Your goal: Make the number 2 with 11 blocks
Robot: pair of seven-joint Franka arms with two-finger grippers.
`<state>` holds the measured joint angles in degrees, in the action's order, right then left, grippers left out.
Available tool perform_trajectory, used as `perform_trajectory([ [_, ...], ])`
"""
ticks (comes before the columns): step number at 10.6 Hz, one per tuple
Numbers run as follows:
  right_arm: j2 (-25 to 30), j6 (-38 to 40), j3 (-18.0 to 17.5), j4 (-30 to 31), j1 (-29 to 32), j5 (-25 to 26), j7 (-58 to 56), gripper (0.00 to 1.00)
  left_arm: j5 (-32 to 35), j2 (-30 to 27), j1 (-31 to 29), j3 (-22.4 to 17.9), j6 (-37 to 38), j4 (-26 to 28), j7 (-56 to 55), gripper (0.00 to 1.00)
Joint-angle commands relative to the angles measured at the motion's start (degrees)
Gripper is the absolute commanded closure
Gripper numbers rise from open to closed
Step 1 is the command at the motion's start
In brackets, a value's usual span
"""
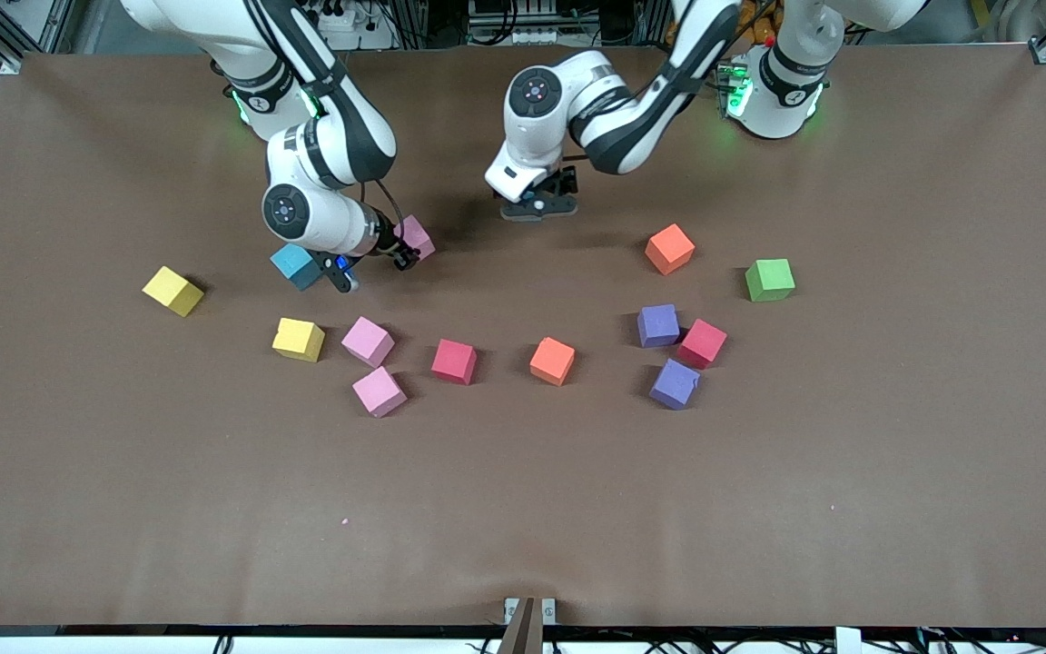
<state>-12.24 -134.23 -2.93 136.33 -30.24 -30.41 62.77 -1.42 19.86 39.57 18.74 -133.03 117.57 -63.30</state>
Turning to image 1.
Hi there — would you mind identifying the pink foam cube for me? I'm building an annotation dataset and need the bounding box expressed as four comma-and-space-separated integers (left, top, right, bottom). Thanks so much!
351, 366, 408, 419
341, 316, 396, 369
400, 214, 437, 263

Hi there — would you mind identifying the red foam cube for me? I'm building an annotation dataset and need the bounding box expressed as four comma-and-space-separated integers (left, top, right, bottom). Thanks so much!
431, 339, 478, 386
676, 318, 728, 370

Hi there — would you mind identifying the orange foam cube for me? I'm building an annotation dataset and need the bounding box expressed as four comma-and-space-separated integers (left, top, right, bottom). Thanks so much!
529, 337, 577, 387
645, 223, 696, 276

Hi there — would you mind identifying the purple foam cube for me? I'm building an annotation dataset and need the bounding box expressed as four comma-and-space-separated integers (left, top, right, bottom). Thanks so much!
637, 304, 680, 349
648, 358, 701, 411

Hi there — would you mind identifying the green foam cube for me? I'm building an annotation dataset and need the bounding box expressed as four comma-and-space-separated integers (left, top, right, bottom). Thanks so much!
745, 258, 796, 303

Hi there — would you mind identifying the blue foam cube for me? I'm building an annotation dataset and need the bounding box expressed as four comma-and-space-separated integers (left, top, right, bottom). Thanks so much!
270, 242, 324, 292

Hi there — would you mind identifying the yellow foam cube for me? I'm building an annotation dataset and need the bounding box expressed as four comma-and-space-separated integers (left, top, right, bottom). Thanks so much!
271, 317, 326, 363
142, 265, 206, 318

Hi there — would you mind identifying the white electrical device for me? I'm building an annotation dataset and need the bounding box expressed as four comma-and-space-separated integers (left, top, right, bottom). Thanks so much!
467, 0, 562, 46

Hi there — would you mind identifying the white power strip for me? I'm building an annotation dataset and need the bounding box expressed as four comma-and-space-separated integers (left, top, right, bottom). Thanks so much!
310, 0, 360, 37

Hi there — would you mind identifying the orange packed items pile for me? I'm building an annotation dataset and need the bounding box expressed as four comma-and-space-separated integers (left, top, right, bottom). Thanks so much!
739, 0, 783, 46

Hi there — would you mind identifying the brown table cover sheet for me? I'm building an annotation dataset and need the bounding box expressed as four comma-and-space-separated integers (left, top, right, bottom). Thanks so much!
0, 44, 1046, 629

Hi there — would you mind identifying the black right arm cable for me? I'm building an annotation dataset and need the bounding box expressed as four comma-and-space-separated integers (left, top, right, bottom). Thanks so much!
361, 177, 408, 242

